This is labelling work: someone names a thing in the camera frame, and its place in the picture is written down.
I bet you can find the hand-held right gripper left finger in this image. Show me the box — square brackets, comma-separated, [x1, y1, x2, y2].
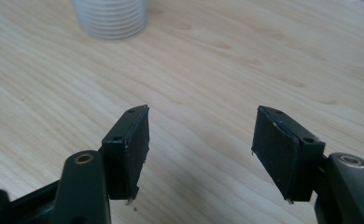
[101, 105, 151, 205]

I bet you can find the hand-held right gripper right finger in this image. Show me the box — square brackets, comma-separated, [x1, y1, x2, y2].
[251, 105, 327, 203]

